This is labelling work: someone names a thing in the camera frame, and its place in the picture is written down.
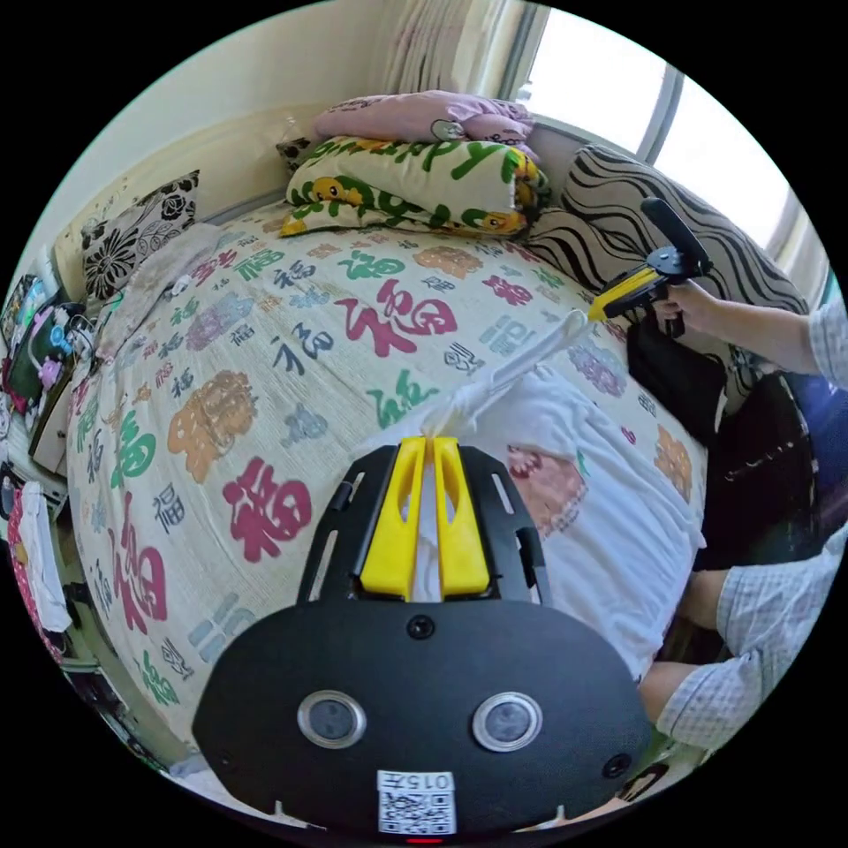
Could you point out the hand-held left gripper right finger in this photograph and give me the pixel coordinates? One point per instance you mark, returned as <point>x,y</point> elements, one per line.
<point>460,530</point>

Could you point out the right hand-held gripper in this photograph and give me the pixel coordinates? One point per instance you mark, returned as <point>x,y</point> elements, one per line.
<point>679,265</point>

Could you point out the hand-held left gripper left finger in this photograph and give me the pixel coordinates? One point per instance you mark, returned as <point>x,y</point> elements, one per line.
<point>391,530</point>

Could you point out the white cartoon print t-shirt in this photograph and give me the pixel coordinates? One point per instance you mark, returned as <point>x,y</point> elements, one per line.
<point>616,477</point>

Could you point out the person's left forearm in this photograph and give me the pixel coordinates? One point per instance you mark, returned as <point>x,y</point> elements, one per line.
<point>662,695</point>

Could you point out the person's right forearm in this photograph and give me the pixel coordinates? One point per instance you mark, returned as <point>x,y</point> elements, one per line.
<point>762,334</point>

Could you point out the person's right hand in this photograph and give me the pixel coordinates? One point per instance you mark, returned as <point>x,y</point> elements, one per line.
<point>695,308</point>

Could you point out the zebra striped cushion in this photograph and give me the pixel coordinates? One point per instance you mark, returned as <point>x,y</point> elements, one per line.
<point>662,192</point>

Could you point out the black garment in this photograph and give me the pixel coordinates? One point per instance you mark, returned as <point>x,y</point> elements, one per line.
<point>676,377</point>

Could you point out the bed with printed sheet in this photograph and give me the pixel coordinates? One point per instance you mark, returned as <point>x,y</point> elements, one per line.
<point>331,397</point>

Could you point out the window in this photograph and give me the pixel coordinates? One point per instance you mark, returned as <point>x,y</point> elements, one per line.
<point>596,86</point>

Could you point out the folded duck print quilt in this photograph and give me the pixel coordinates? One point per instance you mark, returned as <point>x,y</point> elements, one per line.
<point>411,182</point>

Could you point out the folded pink quilt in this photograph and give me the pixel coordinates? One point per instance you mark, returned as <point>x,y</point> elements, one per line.
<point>411,116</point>

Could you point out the curtain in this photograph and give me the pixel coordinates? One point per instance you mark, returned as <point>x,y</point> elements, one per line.
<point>450,46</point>

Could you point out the person's body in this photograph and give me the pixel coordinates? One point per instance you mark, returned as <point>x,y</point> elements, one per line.
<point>768,596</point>

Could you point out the beige cloth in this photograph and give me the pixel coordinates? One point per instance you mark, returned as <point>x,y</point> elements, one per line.
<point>159,278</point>

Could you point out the small black patterned cushion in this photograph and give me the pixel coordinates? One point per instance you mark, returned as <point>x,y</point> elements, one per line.
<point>293,155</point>

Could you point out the red dotted cloth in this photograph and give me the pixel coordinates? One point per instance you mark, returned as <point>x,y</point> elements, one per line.
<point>30,583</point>

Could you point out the black white floral cushion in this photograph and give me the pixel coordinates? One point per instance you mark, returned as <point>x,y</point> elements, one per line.
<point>136,235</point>

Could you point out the cluttered bedside shelf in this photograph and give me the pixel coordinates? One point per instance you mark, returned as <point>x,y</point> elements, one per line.
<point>40,358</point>

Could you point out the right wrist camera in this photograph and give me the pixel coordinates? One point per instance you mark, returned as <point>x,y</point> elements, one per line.
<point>676,228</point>

